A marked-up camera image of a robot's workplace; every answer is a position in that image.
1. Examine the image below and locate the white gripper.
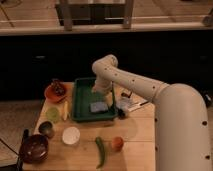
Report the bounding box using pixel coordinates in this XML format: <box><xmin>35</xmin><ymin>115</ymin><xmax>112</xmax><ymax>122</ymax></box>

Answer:
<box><xmin>92</xmin><ymin>80</ymin><xmax>111</xmax><ymax>95</ymax></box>

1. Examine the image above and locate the blue sponge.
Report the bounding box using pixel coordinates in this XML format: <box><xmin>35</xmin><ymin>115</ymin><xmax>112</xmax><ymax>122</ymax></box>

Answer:
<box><xmin>90</xmin><ymin>102</ymin><xmax>108</xmax><ymax>113</ymax></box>

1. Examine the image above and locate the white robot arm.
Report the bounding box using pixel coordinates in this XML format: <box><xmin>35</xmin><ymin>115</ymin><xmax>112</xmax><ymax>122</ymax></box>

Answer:
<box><xmin>92</xmin><ymin>55</ymin><xmax>213</xmax><ymax>171</ymax></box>

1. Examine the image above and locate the green plastic tray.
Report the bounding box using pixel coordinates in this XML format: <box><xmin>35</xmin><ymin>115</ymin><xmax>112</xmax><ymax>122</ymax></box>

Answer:
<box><xmin>71</xmin><ymin>77</ymin><xmax>117</xmax><ymax>122</ymax></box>

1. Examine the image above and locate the dark grape bunch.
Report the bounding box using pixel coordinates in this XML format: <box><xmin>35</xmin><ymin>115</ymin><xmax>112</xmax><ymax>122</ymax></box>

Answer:
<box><xmin>51</xmin><ymin>79</ymin><xmax>65</xmax><ymax>96</ymax></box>

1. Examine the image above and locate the orange plate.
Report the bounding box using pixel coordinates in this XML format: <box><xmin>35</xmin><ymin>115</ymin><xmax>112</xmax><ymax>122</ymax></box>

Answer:
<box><xmin>44</xmin><ymin>84</ymin><xmax>68</xmax><ymax>103</ymax></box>

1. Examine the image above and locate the green chili pepper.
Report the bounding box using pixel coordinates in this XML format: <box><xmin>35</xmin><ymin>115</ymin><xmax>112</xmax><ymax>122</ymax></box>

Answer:
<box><xmin>95</xmin><ymin>137</ymin><xmax>106</xmax><ymax>169</ymax></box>

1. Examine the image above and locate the green cup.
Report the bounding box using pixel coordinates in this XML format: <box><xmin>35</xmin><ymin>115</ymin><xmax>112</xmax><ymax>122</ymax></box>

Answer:
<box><xmin>46</xmin><ymin>107</ymin><xmax>60</xmax><ymax>123</ymax></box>

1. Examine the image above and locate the orange fruit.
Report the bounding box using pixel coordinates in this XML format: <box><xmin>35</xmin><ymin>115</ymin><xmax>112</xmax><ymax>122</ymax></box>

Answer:
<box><xmin>111</xmin><ymin>137</ymin><xmax>124</xmax><ymax>151</ymax></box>

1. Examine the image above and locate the metal cup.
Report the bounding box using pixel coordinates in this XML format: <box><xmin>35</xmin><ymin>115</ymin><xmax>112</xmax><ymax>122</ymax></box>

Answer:
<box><xmin>38</xmin><ymin>121</ymin><xmax>54</xmax><ymax>138</ymax></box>

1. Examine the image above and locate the dark red bowl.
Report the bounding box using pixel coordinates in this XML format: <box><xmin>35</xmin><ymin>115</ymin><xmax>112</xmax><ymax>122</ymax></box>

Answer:
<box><xmin>19</xmin><ymin>134</ymin><xmax>49</xmax><ymax>164</ymax></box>

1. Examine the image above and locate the wooden chair frame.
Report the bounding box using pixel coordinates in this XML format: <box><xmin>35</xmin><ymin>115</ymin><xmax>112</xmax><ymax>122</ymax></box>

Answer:
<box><xmin>54</xmin><ymin>0</ymin><xmax>134</xmax><ymax>31</ymax></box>

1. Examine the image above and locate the black spoon handle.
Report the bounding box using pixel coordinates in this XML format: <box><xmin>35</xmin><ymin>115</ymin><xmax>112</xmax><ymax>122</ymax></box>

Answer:
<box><xmin>16</xmin><ymin>128</ymin><xmax>30</xmax><ymax>171</ymax></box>

